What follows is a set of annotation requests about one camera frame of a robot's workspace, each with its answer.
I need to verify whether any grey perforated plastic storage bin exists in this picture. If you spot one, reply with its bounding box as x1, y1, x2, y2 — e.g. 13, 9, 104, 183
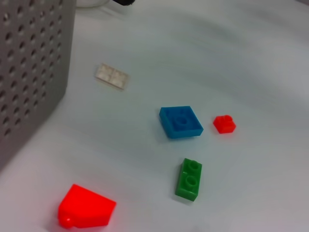
0, 0, 77, 171

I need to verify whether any blue square toy plate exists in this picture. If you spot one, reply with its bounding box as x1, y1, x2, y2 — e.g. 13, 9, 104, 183
158, 105, 204, 140

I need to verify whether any white toy brick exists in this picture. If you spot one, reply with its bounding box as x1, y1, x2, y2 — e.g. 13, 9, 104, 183
94, 62, 130, 92

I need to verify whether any small red toy brick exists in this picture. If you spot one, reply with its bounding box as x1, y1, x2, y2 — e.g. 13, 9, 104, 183
212, 114, 237, 134

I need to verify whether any green toy brick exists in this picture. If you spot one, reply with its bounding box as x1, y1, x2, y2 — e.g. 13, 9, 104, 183
174, 157, 203, 202

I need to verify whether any red sloped toy brick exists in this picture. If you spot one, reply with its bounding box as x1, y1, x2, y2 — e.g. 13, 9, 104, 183
57, 183, 117, 229

